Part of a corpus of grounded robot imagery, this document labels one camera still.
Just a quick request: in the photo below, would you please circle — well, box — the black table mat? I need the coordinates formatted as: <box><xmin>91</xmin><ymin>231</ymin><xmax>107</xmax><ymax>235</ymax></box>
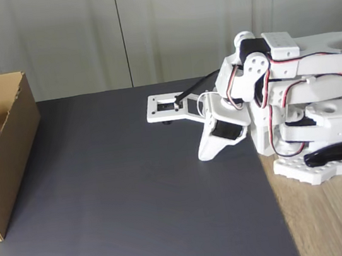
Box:
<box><xmin>0</xmin><ymin>66</ymin><xmax>302</xmax><ymax>256</ymax></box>

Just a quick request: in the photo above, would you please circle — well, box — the black table clamp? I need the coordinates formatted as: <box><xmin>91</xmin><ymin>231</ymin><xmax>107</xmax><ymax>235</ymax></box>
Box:
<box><xmin>302</xmin><ymin>142</ymin><xmax>342</xmax><ymax>201</ymax></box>

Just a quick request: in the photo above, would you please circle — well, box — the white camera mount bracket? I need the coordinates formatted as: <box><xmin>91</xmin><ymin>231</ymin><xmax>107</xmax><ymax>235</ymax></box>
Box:
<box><xmin>143</xmin><ymin>86</ymin><xmax>215</xmax><ymax>131</ymax></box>

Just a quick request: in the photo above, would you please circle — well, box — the black camera cable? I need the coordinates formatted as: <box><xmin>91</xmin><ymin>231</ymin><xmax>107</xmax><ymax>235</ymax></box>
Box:
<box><xmin>171</xmin><ymin>68</ymin><xmax>226</xmax><ymax>108</ymax></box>

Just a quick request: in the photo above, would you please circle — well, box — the brown cardboard box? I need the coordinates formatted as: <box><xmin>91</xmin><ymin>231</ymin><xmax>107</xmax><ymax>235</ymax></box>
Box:
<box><xmin>0</xmin><ymin>69</ymin><xmax>58</xmax><ymax>242</ymax></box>

